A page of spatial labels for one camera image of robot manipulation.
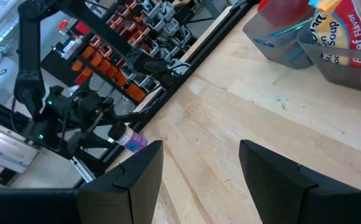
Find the white low cabinet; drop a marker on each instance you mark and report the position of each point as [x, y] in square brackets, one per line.
[6, 149]

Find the black-lid spice jar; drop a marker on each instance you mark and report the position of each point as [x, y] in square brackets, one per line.
[132, 141]

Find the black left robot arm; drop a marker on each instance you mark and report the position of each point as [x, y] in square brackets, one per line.
[29, 46]

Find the black cabinet orange drawers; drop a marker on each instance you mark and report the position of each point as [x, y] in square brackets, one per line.
[105, 67]

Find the blue-edged ramen packet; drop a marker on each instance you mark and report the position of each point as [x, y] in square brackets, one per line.
[348, 28]

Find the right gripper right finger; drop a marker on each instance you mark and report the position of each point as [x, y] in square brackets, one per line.
[274, 186]

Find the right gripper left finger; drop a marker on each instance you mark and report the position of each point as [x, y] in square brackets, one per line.
[130, 189]

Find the dark grey translucent bin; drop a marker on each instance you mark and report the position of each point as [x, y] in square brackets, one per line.
[339, 74]
[280, 49]

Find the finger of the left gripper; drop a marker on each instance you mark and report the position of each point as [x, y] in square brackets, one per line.
[90, 140]
[105, 116]

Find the red and grey parts shelf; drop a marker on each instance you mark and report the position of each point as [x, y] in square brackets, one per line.
[155, 18]

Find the red plastic cup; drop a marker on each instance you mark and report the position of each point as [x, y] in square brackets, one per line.
[286, 11]

